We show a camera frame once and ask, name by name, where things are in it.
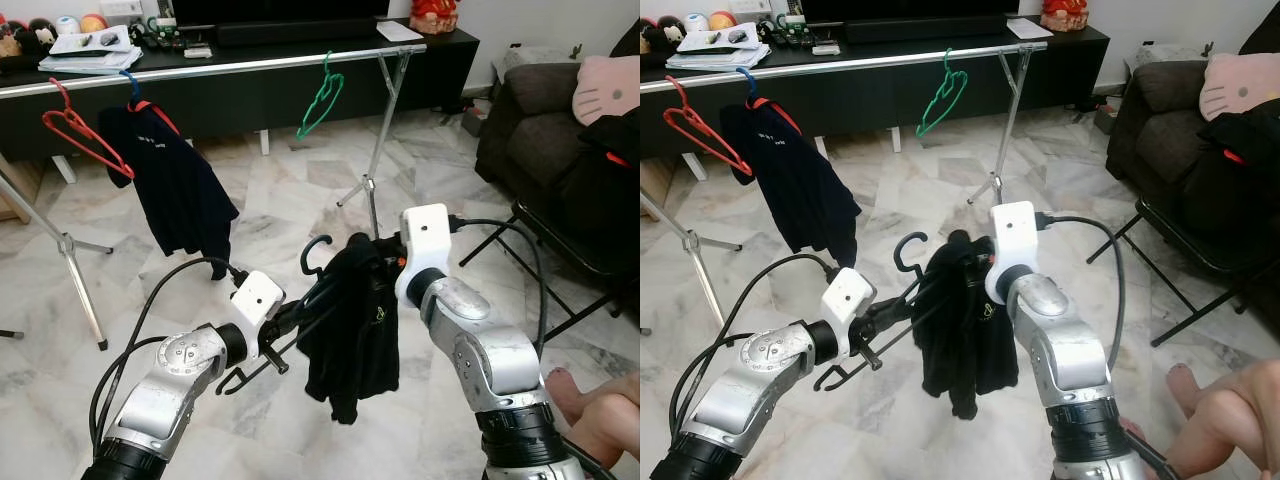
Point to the black shirt green logo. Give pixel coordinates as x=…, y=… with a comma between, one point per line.
x=960, y=330
x=350, y=340

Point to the black plastic hanger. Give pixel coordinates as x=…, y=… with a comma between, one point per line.
x=912, y=235
x=320, y=238

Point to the green plastic hanger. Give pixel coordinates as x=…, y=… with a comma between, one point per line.
x=318, y=110
x=940, y=105

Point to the blue hanger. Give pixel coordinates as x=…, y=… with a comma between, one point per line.
x=750, y=85
x=133, y=88

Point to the navy shirt with red collar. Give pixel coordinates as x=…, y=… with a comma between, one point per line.
x=175, y=190
x=795, y=185

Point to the black TV cabinet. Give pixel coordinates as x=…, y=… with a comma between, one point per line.
x=870, y=100
x=250, y=100

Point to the silver metal clothes rack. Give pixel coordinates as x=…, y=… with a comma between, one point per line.
x=850, y=63
x=250, y=63

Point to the light wooden cabinet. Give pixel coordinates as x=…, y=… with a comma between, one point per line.
x=15, y=195
x=655, y=185

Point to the small silver box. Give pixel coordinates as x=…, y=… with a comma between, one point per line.
x=197, y=50
x=825, y=47

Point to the black soundbar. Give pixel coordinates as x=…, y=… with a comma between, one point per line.
x=300, y=32
x=925, y=30

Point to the person's bare legs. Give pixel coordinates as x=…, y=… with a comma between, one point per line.
x=1230, y=410
x=610, y=420

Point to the black folding chair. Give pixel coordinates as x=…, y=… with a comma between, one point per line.
x=575, y=255
x=1200, y=250

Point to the black folded garment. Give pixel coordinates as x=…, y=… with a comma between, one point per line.
x=610, y=200
x=1230, y=190

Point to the dark brown sofa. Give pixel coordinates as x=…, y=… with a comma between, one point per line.
x=1160, y=120
x=530, y=130

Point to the white paper sheet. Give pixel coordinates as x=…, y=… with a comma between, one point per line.
x=398, y=31
x=1030, y=29

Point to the stack of papers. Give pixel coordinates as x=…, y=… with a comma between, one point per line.
x=90, y=60
x=715, y=58

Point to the black flat television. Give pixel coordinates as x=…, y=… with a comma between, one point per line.
x=910, y=9
x=280, y=10

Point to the red garment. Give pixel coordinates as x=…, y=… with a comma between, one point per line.
x=1233, y=156
x=615, y=159

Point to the red and gold statue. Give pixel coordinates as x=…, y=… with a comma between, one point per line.
x=435, y=18
x=1065, y=16

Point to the orange round ornament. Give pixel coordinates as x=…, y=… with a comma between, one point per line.
x=92, y=20
x=721, y=18

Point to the white round ornament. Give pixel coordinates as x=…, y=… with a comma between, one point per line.
x=695, y=21
x=68, y=23

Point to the pink Hello Kitty cushion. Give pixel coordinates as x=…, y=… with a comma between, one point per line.
x=1240, y=88
x=610, y=90

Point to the white cloth covered side table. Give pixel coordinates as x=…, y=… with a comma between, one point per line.
x=1175, y=58
x=540, y=60

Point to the black and white plush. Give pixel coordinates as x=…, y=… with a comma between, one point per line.
x=662, y=32
x=40, y=32

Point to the brown plush toy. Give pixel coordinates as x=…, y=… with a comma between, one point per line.
x=10, y=42

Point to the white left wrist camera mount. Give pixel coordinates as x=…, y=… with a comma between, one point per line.
x=258, y=298
x=848, y=295

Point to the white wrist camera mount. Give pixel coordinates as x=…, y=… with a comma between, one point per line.
x=848, y=295
x=425, y=235
x=258, y=298
x=1012, y=232

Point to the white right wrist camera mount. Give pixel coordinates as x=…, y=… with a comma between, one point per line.
x=425, y=235
x=1012, y=232

